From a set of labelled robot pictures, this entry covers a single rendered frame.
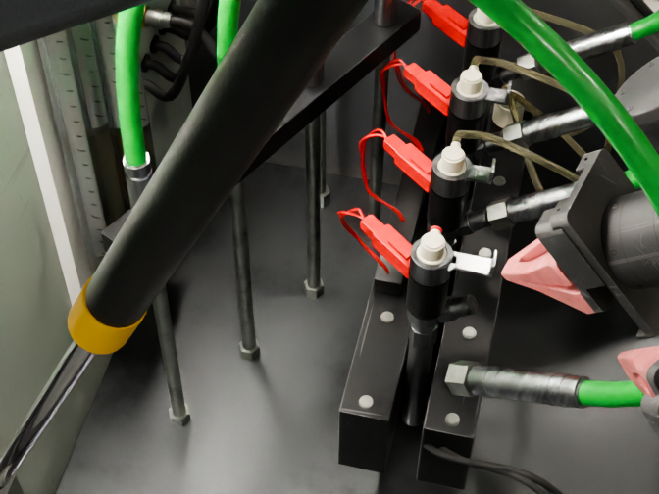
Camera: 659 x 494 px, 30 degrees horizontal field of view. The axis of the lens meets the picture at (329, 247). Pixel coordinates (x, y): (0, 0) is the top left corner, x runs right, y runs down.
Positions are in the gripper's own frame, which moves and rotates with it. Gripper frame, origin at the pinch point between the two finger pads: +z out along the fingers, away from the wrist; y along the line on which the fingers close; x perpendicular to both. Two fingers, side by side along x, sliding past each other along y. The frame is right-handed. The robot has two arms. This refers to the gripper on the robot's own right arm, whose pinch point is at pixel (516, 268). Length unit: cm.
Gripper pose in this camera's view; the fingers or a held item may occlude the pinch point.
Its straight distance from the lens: 81.0
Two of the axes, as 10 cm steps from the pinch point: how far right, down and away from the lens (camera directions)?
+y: -6.2, -7.0, -3.5
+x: -4.7, 6.9, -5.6
